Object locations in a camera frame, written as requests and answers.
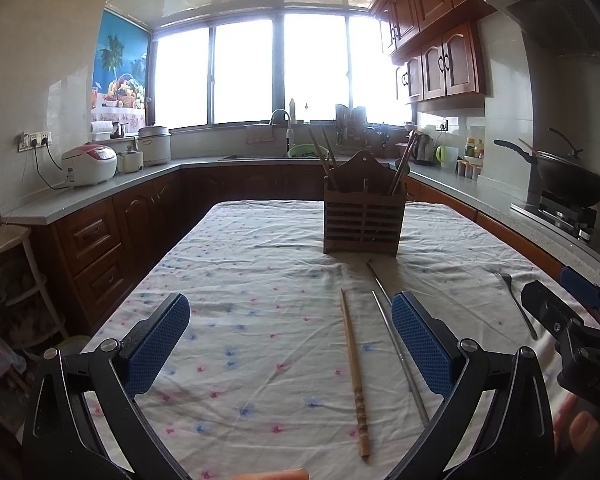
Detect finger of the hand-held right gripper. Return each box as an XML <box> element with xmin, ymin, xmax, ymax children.
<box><xmin>560</xmin><ymin>266</ymin><xmax>600</xmax><ymax>321</ymax></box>
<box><xmin>521</xmin><ymin>281</ymin><xmax>583</xmax><ymax>333</ymax></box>

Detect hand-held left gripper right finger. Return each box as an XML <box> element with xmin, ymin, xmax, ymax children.
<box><xmin>387</xmin><ymin>291</ymin><xmax>556</xmax><ymax>480</ymax></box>

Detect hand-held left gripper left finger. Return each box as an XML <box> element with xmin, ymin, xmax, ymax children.
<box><xmin>22</xmin><ymin>293</ymin><xmax>191</xmax><ymax>480</ymax></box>

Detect metal fork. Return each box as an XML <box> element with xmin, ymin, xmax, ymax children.
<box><xmin>492</xmin><ymin>270</ymin><xmax>538</xmax><ymax>340</ymax></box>

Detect wooden chopstick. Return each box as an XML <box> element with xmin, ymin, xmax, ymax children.
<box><xmin>321</xmin><ymin>127</ymin><xmax>338</xmax><ymax>171</ymax></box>
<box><xmin>397</xmin><ymin>131</ymin><xmax>417</xmax><ymax>181</ymax></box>
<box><xmin>341</xmin><ymin>288</ymin><xmax>372</xmax><ymax>463</ymax></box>
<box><xmin>307</xmin><ymin>125</ymin><xmax>332</xmax><ymax>190</ymax></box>

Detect wooden utensil holder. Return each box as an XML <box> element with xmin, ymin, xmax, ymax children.
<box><xmin>323</xmin><ymin>150</ymin><xmax>407</xmax><ymax>257</ymax></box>

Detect person's right hand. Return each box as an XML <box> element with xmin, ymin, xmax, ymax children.
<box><xmin>552</xmin><ymin>392</ymin><xmax>600</xmax><ymax>456</ymax></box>

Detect person's left hand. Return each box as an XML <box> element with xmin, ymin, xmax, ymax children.
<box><xmin>235</xmin><ymin>468</ymin><xmax>311</xmax><ymax>480</ymax></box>

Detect metal chopstick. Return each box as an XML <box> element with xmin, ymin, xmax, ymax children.
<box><xmin>371</xmin><ymin>290</ymin><xmax>430</xmax><ymax>428</ymax></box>
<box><xmin>387</xmin><ymin>135</ymin><xmax>412</xmax><ymax>197</ymax></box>
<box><xmin>366</xmin><ymin>261</ymin><xmax>393</xmax><ymax>306</ymax></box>

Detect gas stove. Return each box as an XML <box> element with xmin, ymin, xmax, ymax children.
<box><xmin>511</xmin><ymin>190</ymin><xmax>600</xmax><ymax>261</ymax></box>

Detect black wok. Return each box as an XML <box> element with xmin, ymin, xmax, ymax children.
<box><xmin>494</xmin><ymin>127</ymin><xmax>600</xmax><ymax>207</ymax></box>

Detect wooden base cabinets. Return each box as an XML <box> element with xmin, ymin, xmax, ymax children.
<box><xmin>30</xmin><ymin>165</ymin><xmax>576</xmax><ymax>331</ymax></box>

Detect white floral tablecloth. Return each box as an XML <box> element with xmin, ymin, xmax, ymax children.
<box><xmin>80</xmin><ymin>200</ymin><xmax>576</xmax><ymax>480</ymax></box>

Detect grey kitchen countertop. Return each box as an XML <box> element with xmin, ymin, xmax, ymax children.
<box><xmin>0</xmin><ymin>155</ymin><xmax>600</xmax><ymax>291</ymax></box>

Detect small white cooker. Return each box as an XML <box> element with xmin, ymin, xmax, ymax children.
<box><xmin>117</xmin><ymin>150</ymin><xmax>144</xmax><ymax>173</ymax></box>

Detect light wooden stool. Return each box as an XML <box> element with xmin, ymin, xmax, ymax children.
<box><xmin>0</xmin><ymin>225</ymin><xmax>68</xmax><ymax>436</ymax></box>

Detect pink and white rice cooker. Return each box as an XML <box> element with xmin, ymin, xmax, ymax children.
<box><xmin>61</xmin><ymin>144</ymin><xmax>117</xmax><ymax>187</ymax></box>

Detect electric kettle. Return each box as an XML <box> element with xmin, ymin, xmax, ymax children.
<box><xmin>412</xmin><ymin>130</ymin><xmax>436</xmax><ymax>166</ymax></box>

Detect large white rice cooker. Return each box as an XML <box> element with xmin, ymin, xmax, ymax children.
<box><xmin>138</xmin><ymin>126</ymin><xmax>172</xmax><ymax>167</ymax></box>

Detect green colander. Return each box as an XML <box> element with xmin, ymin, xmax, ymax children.
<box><xmin>286</xmin><ymin>144</ymin><xmax>328</xmax><ymax>159</ymax></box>

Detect chrome kitchen faucet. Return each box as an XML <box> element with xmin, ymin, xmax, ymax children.
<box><xmin>270</xmin><ymin>108</ymin><xmax>294</xmax><ymax>157</ymax></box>

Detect range hood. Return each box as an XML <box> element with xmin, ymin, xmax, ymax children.
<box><xmin>477</xmin><ymin>0</ymin><xmax>600</xmax><ymax>56</ymax></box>

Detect kitchen window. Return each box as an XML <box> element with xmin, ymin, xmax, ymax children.
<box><xmin>150</xmin><ymin>12</ymin><xmax>416</xmax><ymax>128</ymax></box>

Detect black power cable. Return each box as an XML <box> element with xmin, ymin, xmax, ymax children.
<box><xmin>32</xmin><ymin>146</ymin><xmax>73</xmax><ymax>191</ymax></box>

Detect wall socket strip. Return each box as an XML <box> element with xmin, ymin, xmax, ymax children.
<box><xmin>19</xmin><ymin>131</ymin><xmax>52</xmax><ymax>151</ymax></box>

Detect wooden wall cabinets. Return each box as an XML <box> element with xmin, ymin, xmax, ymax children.
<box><xmin>370</xmin><ymin>0</ymin><xmax>531</xmax><ymax>113</ymax></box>

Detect palm tree wall poster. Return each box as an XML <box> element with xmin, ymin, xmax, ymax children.
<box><xmin>91</xmin><ymin>10</ymin><xmax>151</xmax><ymax>128</ymax></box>

